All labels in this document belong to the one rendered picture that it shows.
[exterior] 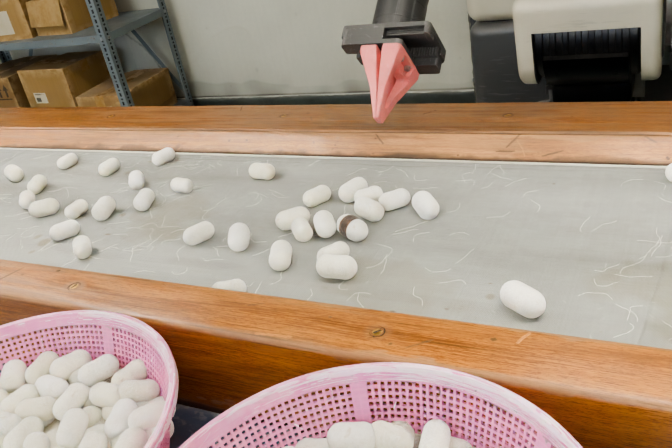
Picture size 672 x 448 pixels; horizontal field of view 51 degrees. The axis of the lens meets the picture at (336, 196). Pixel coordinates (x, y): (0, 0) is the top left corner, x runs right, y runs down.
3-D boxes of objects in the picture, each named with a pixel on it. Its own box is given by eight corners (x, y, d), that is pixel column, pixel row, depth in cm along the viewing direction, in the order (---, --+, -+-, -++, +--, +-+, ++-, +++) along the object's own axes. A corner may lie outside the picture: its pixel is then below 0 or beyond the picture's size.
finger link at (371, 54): (409, 106, 70) (425, 24, 73) (345, 106, 73) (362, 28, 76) (430, 135, 76) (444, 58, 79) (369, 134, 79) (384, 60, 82)
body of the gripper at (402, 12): (427, 35, 73) (439, -26, 75) (338, 40, 77) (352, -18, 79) (444, 67, 78) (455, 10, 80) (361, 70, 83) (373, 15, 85)
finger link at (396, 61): (387, 106, 71) (404, 25, 74) (324, 106, 75) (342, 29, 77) (409, 134, 77) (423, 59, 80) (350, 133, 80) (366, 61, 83)
